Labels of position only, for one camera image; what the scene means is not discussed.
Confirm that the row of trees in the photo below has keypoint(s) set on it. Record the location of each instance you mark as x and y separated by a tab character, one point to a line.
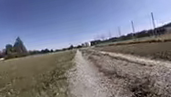
158	30
12	50

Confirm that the dry grass field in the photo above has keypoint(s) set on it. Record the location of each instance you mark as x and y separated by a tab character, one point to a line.
18	83
161	49

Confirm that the pale gravel track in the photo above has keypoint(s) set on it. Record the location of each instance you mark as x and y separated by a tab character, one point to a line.
87	84

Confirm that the white building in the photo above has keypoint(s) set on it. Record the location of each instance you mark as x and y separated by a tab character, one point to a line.
86	44

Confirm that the row of tall poles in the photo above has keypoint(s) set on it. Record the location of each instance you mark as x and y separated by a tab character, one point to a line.
153	22

